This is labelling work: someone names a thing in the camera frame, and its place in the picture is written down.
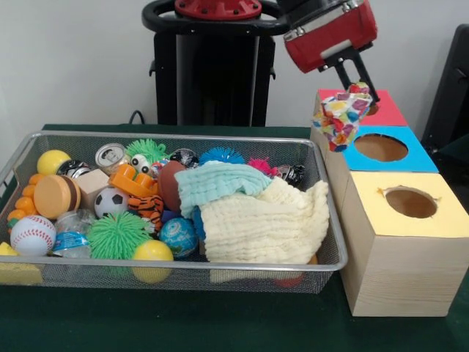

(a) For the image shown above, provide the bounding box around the black chair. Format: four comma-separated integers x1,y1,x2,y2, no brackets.
421,23,469,147

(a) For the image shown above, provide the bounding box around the green cloth side table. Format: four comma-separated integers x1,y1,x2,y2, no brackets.
435,132,469,177

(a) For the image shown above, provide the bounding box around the round wooden burger toy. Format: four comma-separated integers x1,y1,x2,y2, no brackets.
33,175,82,220

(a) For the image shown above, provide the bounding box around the small soccer ball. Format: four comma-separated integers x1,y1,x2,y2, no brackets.
94,186,130,219

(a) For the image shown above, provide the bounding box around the wooden box with three holes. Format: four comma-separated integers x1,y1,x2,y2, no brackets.
309,88,469,318

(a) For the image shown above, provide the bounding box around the yellow ball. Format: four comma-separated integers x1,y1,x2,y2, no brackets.
131,240,175,285

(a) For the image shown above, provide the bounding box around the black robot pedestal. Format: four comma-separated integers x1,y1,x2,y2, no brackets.
141,0,294,128

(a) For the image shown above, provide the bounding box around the white baseball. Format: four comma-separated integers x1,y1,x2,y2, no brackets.
10,214,58,257

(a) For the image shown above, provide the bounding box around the brown toy football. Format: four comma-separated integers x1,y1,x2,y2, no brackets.
157,161,188,212

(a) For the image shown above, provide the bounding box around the cream waffle cloth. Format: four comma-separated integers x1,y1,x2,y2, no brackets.
197,177,330,265

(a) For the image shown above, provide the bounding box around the green spiky rubber ball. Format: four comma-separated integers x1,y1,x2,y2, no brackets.
86,210,153,260

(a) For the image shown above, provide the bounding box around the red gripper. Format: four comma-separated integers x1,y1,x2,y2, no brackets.
284,0,380,103

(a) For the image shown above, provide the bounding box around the silver mesh bin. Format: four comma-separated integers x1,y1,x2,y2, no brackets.
0,130,349,294

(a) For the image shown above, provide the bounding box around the blue globe ball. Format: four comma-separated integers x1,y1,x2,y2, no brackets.
159,217,199,257

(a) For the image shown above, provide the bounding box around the dark green table cloth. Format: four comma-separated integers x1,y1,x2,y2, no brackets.
0,123,469,352

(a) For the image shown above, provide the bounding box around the light blue waffle cloth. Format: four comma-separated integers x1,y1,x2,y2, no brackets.
174,160,274,219

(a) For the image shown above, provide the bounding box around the plain wooden cube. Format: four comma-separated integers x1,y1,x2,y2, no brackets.
75,168,111,213

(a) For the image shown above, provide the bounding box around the colourful patterned cloth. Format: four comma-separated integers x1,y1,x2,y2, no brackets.
311,82,373,153

